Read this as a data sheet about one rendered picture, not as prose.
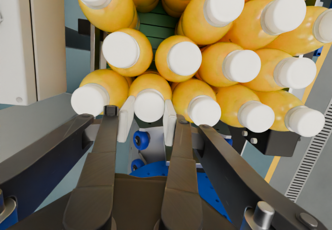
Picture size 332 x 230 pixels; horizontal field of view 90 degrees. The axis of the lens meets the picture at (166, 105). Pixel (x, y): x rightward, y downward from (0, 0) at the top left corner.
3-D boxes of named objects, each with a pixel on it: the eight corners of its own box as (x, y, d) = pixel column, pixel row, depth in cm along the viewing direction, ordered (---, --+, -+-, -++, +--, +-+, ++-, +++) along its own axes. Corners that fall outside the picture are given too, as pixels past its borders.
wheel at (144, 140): (141, 154, 36) (148, 152, 37) (143, 135, 35) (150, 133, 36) (130, 145, 39) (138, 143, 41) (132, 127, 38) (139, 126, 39)
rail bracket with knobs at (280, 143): (233, 135, 46) (255, 155, 36) (239, 110, 44) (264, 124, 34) (267, 137, 47) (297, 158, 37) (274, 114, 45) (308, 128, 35)
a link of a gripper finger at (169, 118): (169, 115, 15) (177, 116, 15) (165, 98, 22) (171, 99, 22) (165, 146, 15) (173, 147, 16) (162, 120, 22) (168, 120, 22)
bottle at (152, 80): (148, 103, 42) (144, 137, 24) (130, 80, 40) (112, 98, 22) (171, 87, 41) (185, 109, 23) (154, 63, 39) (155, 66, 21)
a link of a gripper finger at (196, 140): (178, 131, 13) (214, 135, 14) (172, 113, 18) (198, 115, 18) (175, 148, 14) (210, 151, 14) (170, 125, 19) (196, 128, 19)
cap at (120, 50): (141, 37, 21) (139, 35, 19) (137, 69, 22) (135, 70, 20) (108, 31, 20) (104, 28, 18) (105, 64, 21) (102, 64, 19)
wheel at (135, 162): (138, 184, 38) (145, 180, 39) (140, 166, 37) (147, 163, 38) (128, 173, 41) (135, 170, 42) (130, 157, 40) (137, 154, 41)
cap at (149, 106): (146, 121, 23) (146, 126, 22) (129, 100, 22) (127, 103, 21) (169, 106, 23) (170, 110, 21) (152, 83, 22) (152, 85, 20)
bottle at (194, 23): (173, 49, 39) (189, 38, 21) (175, 15, 37) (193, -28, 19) (203, 50, 39) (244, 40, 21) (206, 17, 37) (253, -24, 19)
